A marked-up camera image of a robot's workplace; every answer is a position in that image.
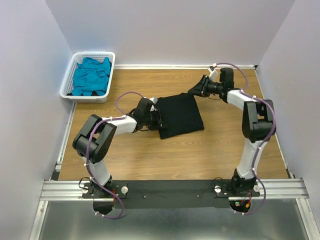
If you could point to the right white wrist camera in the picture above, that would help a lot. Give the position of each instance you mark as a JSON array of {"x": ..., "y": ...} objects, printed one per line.
[{"x": 213, "y": 73}]

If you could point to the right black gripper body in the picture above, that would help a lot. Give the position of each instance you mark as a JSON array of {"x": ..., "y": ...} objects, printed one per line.
[{"x": 209, "y": 87}]

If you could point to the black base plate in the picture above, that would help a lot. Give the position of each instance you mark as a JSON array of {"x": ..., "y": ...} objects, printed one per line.
[{"x": 170, "y": 194}]

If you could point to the black t shirt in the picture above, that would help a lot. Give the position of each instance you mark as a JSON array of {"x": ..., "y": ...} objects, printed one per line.
[{"x": 180, "y": 115}]

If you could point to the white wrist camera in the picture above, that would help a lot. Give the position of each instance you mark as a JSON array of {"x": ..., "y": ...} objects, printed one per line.
[
  {"x": 213, "y": 73},
  {"x": 153, "y": 100}
]

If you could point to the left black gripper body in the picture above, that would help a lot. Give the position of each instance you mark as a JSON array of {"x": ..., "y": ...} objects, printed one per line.
[{"x": 153, "y": 121}]

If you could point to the blue t shirt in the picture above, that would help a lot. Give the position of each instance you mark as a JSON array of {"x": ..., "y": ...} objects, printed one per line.
[{"x": 91, "y": 77}]

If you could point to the aluminium rail frame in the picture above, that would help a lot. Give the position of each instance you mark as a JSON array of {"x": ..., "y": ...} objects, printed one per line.
[{"x": 282, "y": 212}]

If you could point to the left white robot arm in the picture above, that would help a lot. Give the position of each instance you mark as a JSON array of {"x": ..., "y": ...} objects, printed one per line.
[{"x": 95, "y": 137}]

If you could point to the white plastic basket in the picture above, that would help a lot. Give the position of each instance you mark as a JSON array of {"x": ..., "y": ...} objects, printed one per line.
[{"x": 67, "y": 83}]

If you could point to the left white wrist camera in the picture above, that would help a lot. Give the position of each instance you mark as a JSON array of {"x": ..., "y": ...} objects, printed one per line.
[{"x": 153, "y": 100}]

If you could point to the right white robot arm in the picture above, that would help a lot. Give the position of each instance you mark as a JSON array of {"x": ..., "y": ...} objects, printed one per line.
[{"x": 258, "y": 122}]

